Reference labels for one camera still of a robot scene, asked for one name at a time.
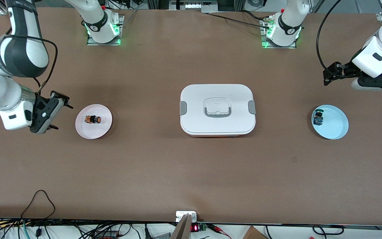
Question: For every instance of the red and black test leads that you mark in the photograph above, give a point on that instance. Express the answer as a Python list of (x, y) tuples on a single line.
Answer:
[(219, 229)]

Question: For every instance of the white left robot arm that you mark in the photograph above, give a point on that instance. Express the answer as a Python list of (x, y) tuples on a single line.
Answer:
[(376, 56)]

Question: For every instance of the grey slanted beam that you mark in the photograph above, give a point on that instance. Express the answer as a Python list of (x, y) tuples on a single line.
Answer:
[(182, 229)]

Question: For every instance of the light blue round plate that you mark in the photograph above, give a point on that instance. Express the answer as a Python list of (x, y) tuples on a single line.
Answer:
[(335, 124)]

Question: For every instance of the white lunch box grey clips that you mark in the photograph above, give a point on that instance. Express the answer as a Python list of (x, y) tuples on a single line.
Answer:
[(217, 96)]

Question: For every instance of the red digit display module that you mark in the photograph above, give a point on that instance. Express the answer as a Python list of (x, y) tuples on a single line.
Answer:
[(195, 228)]

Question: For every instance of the pink round plate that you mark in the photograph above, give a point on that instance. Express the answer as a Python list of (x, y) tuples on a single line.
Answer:
[(93, 131)]

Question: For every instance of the white power strip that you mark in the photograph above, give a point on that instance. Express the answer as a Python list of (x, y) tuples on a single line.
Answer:
[(194, 6)]

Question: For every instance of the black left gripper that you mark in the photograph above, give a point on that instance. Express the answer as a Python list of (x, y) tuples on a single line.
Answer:
[(344, 70)]

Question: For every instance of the orange push-button switch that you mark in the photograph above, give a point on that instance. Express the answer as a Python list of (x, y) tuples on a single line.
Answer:
[(91, 119)]

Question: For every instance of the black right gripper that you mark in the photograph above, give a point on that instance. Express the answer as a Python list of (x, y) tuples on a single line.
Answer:
[(38, 103)]

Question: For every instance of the brown cardboard piece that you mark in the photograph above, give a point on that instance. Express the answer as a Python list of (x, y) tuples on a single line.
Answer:
[(252, 234)]

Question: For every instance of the small white box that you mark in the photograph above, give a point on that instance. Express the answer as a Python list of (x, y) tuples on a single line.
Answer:
[(181, 214)]

